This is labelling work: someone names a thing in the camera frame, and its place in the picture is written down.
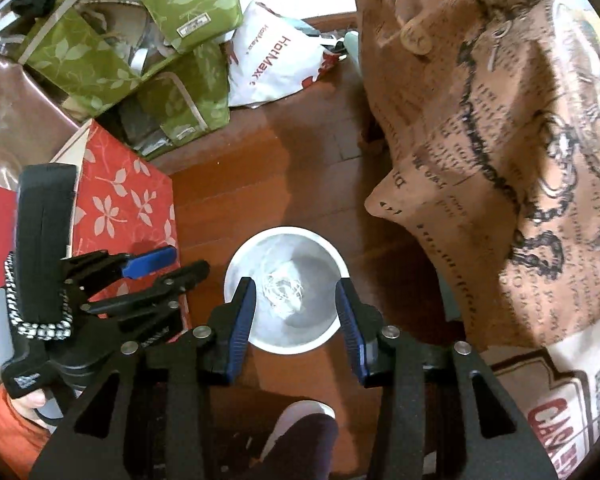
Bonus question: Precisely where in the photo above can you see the white round bin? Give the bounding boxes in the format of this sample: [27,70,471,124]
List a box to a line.
[224,227,348,353]

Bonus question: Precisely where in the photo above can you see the crumpled white paper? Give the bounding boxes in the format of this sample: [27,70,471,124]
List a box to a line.
[257,260,306,318]

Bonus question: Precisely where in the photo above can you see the white plastic shopping bag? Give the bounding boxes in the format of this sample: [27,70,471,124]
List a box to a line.
[227,1,348,109]

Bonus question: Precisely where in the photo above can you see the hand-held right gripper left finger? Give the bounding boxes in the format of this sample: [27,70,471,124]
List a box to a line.
[27,276,257,480]

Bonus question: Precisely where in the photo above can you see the pale green object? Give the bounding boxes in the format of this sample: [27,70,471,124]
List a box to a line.
[342,30,363,78]

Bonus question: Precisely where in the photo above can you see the red floral storage box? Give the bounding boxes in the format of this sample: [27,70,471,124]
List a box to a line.
[50,119,191,341]

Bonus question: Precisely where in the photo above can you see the cream printed cloth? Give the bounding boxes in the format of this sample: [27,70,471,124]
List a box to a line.
[495,310,600,480]

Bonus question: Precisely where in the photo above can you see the brown glossy bag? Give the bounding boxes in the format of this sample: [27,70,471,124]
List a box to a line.
[0,42,88,191]

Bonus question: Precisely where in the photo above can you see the person's foot in slipper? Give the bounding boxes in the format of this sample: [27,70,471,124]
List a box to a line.
[250,412,341,480]

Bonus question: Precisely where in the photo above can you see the brown printed blanket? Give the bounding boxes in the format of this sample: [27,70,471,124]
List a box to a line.
[347,0,600,351]

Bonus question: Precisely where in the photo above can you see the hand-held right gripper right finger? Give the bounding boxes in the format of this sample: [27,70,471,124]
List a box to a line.
[334,277,561,480]

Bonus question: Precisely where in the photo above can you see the black white braided strap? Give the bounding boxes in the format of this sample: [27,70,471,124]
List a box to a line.
[4,252,76,343]

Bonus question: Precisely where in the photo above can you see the person's left hand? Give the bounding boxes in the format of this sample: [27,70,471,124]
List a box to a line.
[10,389,56,423]

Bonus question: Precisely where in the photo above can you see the person's grey shoe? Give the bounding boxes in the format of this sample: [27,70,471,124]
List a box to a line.
[267,400,337,456]

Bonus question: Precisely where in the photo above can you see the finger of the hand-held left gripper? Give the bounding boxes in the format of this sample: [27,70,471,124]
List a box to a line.
[61,246,177,302]
[80,260,211,322]

